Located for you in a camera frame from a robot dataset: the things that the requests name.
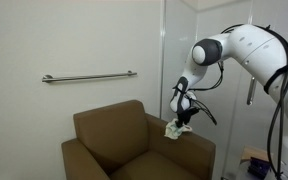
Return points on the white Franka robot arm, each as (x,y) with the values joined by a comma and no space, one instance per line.
(257,50)

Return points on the dark purple object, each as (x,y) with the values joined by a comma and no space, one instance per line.
(259,166)

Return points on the white blue patterned towel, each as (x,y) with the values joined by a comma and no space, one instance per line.
(174,130)

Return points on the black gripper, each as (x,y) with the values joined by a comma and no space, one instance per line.
(185,116)

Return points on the metal wall grab bar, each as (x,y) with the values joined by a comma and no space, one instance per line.
(87,77)

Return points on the brown cardboard box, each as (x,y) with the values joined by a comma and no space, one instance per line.
(117,133)

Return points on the glass shower panel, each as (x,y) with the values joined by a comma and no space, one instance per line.
(217,140)

